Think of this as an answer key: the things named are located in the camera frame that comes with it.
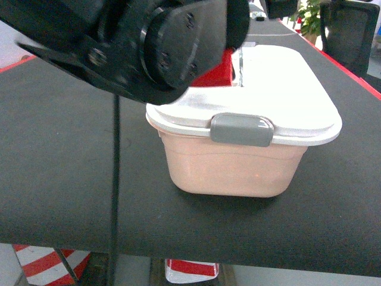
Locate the red white striped cone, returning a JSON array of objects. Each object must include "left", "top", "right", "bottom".
[
  {"left": 12, "top": 244, "right": 90, "bottom": 285},
  {"left": 165, "top": 259, "right": 220, "bottom": 284}
]

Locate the green potted plant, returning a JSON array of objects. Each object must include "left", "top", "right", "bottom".
[{"left": 289, "top": 0, "right": 321, "bottom": 43}]

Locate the black office chair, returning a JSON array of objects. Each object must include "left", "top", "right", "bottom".
[{"left": 320, "top": 1, "right": 380, "bottom": 77}]

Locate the red padded left gripper finger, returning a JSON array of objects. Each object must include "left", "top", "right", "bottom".
[{"left": 191, "top": 49, "right": 233, "bottom": 88}]

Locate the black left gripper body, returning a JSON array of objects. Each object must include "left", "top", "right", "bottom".
[{"left": 17, "top": 1, "right": 249, "bottom": 105}]

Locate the white box lid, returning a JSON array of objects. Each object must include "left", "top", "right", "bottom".
[{"left": 146, "top": 45, "right": 342, "bottom": 147}]

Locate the pink plastic storage box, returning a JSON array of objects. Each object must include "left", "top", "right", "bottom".
[{"left": 148, "top": 119, "right": 307, "bottom": 198}]

